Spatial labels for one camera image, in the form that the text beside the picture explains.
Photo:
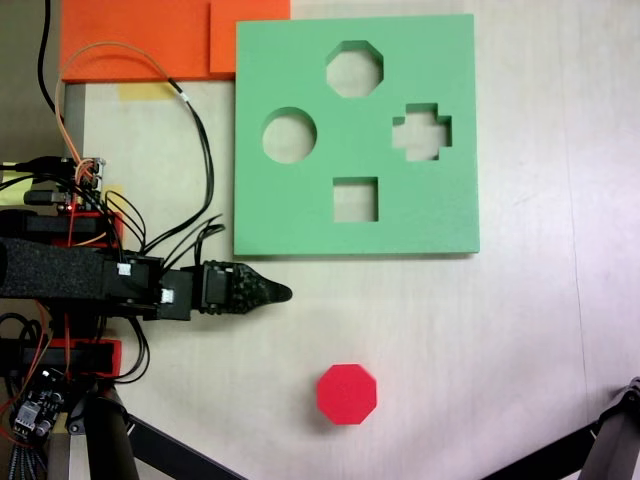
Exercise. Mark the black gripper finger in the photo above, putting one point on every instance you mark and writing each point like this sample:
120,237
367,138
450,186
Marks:
255,290

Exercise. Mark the red octagonal pillar block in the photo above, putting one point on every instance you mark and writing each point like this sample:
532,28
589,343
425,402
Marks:
346,392

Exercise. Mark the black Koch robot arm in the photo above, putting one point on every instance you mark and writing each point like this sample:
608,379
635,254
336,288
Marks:
60,272

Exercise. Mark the large orange foam block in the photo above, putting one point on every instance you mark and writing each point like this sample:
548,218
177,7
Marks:
135,40

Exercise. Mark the red base clamp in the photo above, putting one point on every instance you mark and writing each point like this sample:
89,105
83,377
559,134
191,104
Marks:
112,230
112,357

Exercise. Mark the black tripod leg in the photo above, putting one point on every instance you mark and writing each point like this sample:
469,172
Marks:
150,450
600,440

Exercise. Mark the green shape sorting board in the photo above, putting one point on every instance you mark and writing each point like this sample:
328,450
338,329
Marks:
440,210

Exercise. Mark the yellow tape strip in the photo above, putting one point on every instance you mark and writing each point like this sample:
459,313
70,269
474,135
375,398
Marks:
145,91

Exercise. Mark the small black circuit board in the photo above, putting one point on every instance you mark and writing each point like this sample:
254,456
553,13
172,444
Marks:
37,405

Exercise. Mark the yellow sticky note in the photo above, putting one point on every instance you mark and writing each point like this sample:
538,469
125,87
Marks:
12,187

